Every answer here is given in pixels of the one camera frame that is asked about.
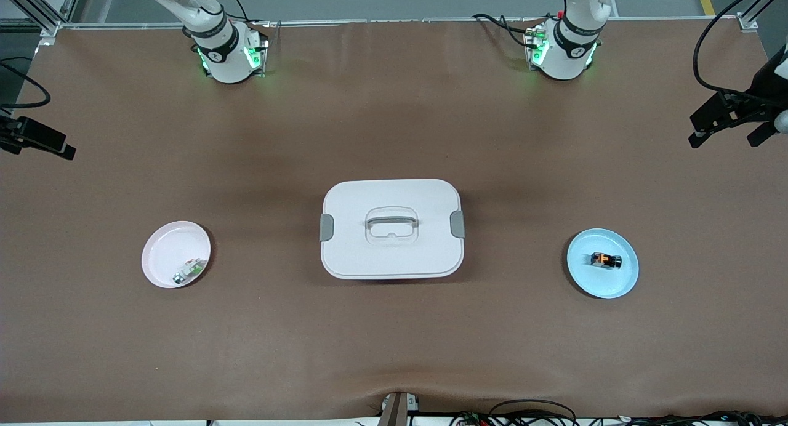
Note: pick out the table edge camera mount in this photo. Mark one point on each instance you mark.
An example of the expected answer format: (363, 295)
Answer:
(394, 410)

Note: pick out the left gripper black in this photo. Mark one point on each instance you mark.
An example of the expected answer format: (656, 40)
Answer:
(765, 86)

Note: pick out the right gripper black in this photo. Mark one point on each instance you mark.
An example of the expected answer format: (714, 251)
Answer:
(24, 132)

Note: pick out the orange push-button switch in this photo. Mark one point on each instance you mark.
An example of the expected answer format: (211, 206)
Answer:
(606, 260)

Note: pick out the aluminium frame corner post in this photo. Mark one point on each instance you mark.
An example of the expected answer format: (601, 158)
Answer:
(747, 23)
(46, 29)

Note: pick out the white lidded storage box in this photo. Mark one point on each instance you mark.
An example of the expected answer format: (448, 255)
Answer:
(391, 253)

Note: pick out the green push-button switch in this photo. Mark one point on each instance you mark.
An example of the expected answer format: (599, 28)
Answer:
(189, 270)

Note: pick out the pink round plate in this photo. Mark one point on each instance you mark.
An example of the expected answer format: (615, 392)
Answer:
(163, 260)

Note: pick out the light blue round plate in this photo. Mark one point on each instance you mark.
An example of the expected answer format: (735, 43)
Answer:
(600, 283)

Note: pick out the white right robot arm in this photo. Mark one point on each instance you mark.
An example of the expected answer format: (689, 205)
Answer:
(228, 56)

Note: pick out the brown table mat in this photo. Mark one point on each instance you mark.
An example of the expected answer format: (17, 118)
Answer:
(394, 118)

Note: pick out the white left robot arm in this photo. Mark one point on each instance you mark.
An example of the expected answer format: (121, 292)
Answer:
(563, 50)

